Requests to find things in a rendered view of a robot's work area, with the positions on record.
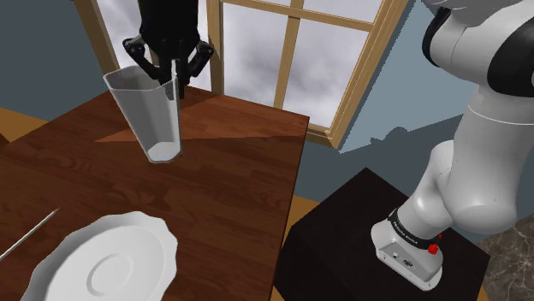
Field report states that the wooden framed window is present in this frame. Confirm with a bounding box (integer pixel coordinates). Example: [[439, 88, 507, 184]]
[[72, 0, 412, 150]]

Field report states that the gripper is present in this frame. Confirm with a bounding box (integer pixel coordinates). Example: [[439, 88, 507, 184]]
[[122, 0, 216, 100]]

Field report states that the dark robot stand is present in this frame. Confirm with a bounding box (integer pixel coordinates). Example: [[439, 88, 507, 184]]
[[273, 167, 491, 301]]

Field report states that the white scalloped plate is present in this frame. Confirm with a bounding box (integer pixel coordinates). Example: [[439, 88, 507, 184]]
[[19, 210, 180, 301]]

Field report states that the tall grey cup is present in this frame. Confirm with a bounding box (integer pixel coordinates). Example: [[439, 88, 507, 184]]
[[103, 64, 183, 164]]

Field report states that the thin grey metal stick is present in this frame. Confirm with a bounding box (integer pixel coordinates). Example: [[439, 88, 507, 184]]
[[0, 207, 61, 262]]

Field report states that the brown wooden table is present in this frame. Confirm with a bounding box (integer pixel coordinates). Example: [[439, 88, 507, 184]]
[[0, 85, 311, 301]]

